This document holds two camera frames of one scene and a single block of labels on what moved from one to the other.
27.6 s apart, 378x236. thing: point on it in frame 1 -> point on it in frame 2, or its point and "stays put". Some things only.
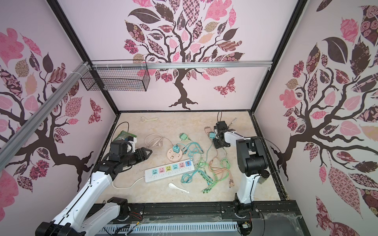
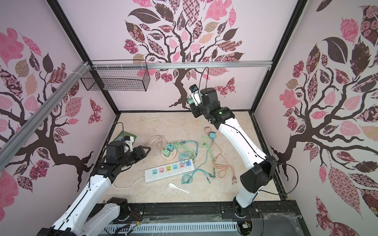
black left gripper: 142,156 stays put
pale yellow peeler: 145,120 stays put
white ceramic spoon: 172,185 stays put
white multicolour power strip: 177,168 stays put
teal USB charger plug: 175,148 -> 170,147
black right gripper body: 217,143 -> 197,111
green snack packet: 124,134 stays put
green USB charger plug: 183,136 -> 166,153
